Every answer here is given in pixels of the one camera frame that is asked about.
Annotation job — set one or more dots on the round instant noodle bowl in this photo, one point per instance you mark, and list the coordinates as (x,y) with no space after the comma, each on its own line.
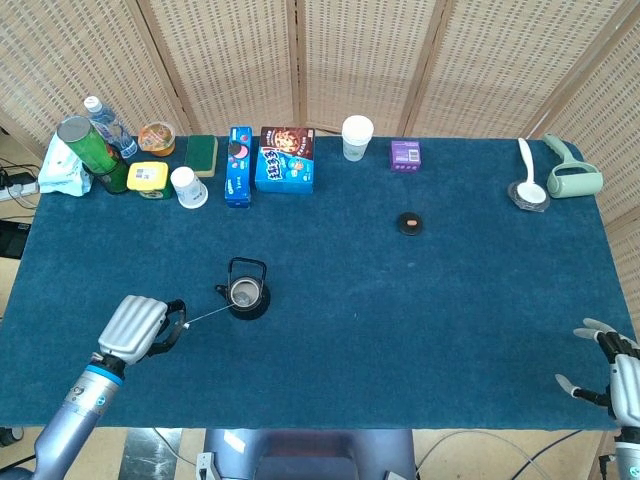
(156,139)

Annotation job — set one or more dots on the clear plastic dish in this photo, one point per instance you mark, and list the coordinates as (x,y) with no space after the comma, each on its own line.
(515,200)

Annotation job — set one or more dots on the green tub yellow lid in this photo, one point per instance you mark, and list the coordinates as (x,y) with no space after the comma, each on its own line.
(147,177)

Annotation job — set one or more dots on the stacked white floral paper cups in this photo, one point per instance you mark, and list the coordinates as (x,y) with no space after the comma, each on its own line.
(357,142)

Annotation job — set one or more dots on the white plastic spoon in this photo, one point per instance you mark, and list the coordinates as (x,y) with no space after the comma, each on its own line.
(530,187)

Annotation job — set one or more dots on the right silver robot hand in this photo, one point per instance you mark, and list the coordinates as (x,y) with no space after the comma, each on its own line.
(627,380)

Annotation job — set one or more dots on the white power strip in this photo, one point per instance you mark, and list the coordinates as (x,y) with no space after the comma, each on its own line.
(20,190)

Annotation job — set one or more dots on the purple small box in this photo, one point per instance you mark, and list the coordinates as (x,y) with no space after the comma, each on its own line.
(406,157)

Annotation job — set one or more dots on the blue Oreo box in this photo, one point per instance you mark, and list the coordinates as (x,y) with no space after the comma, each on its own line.
(238,170)

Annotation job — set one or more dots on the black cast iron teapot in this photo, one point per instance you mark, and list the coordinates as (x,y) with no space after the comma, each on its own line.
(250,312)

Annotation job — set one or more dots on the green cylinder can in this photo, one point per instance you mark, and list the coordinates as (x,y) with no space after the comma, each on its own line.
(85,145)

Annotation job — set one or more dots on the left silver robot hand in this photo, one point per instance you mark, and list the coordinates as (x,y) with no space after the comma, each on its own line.
(130,327)

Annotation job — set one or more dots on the pale green lint roller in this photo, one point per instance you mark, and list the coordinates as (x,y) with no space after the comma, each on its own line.
(572,177)

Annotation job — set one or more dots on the white tissue pack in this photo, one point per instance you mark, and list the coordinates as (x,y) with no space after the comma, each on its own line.
(60,172)

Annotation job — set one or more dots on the clear water bottle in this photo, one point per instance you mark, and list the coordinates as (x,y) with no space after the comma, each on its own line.
(112,125)

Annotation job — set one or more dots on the green yellow sponge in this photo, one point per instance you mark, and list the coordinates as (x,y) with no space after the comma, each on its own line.
(201,155)

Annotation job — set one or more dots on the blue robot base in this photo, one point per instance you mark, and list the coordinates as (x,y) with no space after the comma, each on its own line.
(310,452)

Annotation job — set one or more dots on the blue table carpet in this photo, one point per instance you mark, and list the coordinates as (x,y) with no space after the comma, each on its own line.
(350,325)

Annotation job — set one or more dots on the blue chocolate cookie box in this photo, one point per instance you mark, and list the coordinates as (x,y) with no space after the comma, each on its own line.
(285,165)

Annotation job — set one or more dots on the black floor box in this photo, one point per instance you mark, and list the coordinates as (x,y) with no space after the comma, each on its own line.
(12,239)

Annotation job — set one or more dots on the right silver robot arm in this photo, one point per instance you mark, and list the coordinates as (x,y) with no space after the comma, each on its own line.
(629,455)

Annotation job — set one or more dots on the upturned white paper cup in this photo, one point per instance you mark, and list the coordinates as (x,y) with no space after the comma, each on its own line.
(190,190)

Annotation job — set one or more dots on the woven folding screen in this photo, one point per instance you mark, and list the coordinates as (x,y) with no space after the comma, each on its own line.
(350,60)

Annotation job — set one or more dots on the black teapot lid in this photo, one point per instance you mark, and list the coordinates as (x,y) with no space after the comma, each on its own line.
(409,224)

